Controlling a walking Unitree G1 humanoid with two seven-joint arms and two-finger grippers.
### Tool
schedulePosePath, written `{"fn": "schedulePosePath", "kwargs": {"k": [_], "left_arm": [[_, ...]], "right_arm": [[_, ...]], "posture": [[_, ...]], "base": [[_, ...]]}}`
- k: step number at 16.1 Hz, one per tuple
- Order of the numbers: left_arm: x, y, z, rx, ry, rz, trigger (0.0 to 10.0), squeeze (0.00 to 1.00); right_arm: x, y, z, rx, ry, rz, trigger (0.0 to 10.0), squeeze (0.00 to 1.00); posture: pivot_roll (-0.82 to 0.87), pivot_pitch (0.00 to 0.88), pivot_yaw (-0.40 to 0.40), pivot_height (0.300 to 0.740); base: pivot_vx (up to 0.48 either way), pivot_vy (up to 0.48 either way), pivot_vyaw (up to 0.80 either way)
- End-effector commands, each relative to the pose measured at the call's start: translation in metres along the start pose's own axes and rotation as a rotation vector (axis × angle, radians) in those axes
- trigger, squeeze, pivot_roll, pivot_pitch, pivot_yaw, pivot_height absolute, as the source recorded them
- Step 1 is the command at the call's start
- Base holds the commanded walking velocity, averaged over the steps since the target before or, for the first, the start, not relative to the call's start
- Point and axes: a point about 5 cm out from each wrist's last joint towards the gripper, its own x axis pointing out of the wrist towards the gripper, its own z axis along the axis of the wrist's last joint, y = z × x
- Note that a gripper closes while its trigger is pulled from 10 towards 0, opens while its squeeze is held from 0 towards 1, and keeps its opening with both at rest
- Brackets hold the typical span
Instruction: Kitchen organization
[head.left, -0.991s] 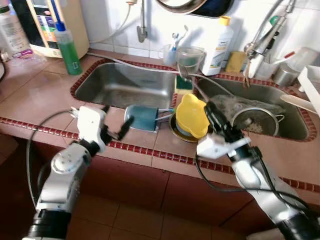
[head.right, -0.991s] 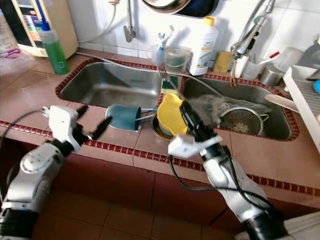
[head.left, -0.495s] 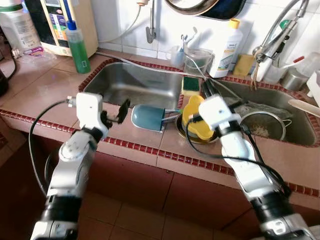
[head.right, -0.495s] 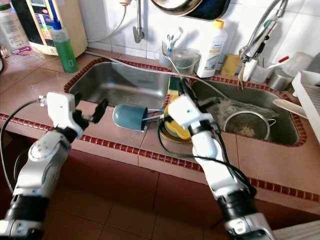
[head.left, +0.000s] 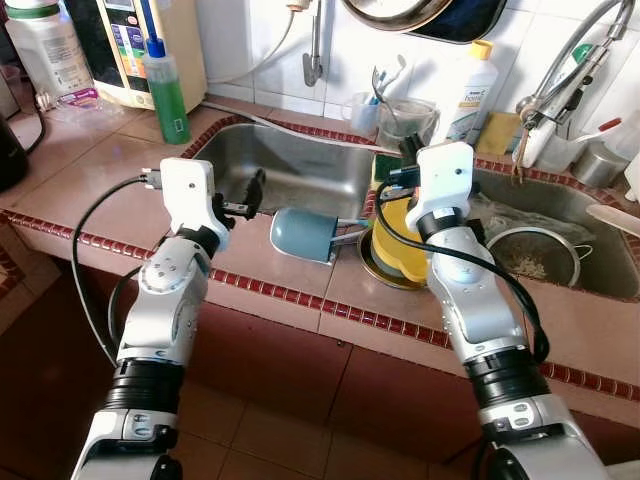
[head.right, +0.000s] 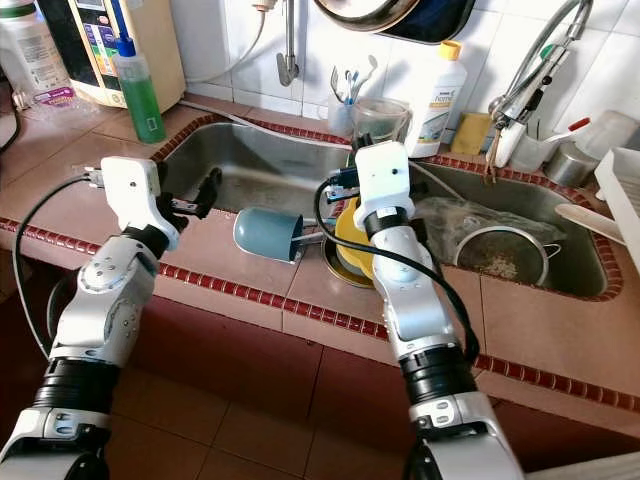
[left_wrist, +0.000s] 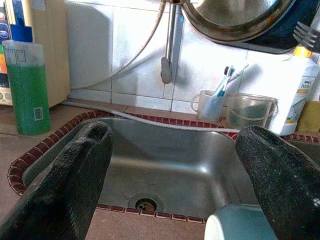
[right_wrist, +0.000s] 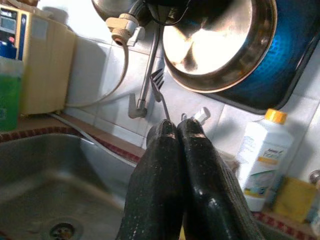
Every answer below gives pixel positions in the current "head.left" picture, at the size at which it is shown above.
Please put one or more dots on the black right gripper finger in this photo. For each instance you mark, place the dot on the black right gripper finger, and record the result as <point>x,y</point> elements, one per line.
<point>412,150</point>

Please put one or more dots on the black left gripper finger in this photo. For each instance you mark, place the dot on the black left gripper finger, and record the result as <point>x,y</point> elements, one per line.
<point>255,193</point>

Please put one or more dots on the blue mug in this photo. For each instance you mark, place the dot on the blue mug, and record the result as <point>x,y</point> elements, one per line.
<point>300,235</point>

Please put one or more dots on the steel spoon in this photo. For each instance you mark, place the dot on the steel spoon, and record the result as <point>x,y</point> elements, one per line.
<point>350,236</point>

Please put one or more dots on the small steel bowl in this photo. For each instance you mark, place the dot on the small steel bowl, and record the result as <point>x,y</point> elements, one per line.
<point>385,280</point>

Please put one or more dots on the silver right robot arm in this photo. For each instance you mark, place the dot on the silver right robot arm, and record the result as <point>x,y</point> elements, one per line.
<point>470,290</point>

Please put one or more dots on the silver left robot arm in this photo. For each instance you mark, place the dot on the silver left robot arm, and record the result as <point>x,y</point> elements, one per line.
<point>160,310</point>

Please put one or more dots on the dark red kitchen cabinet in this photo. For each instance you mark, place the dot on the dark red kitchen cabinet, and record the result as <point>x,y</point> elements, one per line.
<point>300,380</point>

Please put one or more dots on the stainless steel double sink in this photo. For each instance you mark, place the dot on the stainless steel double sink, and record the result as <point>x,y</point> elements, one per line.
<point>290,170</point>

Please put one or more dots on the clear toothbrush cup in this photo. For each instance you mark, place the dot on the clear toothbrush cup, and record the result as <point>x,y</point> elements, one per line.
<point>362,118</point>

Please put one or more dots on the blue white toothbrush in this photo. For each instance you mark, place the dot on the blue white toothbrush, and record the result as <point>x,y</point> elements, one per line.
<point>378,85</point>

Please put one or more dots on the white detergent bottle yellow cap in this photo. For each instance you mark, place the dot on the white detergent bottle yellow cap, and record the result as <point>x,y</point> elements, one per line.
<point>470,100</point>

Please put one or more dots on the plain yellow sponge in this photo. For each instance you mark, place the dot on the plain yellow sponge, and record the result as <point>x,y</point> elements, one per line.
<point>495,133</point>

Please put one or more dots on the green dish soap bottle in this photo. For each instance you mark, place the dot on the green dish soap bottle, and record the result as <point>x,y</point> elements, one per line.
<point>168,100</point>

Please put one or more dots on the hanging steel pan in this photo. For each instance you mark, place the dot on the hanging steel pan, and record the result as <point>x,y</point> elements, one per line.
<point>395,12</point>

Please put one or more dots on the hanging dark blue pan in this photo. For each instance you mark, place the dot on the hanging dark blue pan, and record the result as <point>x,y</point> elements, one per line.
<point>475,22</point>

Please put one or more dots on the silver sink faucet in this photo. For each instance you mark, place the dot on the silver sink faucet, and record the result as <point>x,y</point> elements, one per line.
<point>560,95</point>

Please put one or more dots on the white cup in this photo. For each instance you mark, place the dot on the white cup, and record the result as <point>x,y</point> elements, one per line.
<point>570,150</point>

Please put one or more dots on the beige water purifier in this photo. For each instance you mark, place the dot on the beige water purifier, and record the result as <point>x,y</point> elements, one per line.
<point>185,50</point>

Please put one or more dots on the steel mesh strainer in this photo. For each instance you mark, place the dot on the steel mesh strainer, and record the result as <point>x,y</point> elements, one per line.
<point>540,262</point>

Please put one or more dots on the pink white packet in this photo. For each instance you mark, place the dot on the pink white packet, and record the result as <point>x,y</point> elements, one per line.
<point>80,97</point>

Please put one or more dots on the steel cup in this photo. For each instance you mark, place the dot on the steel cup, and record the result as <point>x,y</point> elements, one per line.
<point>598,165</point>

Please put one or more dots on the red tipped white utensil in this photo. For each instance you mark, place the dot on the red tipped white utensil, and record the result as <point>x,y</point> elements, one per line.
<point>610,125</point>

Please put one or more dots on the clear plastic container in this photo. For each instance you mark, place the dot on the clear plastic container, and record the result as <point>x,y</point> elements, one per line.
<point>625,135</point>

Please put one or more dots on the wooden spatula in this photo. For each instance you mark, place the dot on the wooden spatula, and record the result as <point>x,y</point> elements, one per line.
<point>610,215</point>

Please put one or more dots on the black electric kettle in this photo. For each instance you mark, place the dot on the black electric kettle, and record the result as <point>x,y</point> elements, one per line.
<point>10,160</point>

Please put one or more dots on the white plastic jar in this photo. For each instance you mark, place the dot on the white plastic jar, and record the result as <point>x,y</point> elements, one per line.
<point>45,50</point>

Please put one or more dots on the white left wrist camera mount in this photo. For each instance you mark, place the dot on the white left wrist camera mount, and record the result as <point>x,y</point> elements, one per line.
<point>190,195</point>

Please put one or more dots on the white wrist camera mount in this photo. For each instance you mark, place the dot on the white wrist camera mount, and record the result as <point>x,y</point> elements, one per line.
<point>440,180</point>
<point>190,195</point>

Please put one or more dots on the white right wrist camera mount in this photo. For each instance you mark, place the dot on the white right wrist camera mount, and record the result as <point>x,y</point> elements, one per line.
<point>440,180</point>

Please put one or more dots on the silver wall tap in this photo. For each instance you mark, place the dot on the silver wall tap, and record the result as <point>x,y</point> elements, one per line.
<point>316,50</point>

